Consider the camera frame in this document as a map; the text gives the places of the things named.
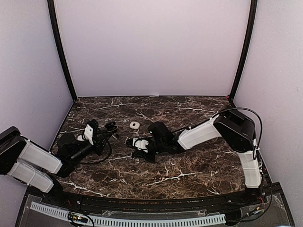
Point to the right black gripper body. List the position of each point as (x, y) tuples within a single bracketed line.
[(160, 145)]

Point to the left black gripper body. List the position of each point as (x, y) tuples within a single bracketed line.
[(77, 155)]

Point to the black earbud case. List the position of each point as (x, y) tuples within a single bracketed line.
[(111, 127)]

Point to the white oval charging case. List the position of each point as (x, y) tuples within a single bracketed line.
[(80, 138)]

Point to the small white charging case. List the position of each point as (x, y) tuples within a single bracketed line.
[(134, 125)]

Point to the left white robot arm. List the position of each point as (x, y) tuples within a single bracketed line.
[(33, 165)]

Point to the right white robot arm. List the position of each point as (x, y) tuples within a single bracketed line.
[(231, 127)]

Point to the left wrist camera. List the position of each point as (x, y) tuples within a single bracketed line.
[(90, 131)]

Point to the white slotted cable duct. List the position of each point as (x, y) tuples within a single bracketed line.
[(126, 219)]

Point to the black front rail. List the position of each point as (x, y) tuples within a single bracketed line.
[(218, 203)]

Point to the right black frame post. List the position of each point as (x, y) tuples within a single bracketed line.
[(245, 49)]

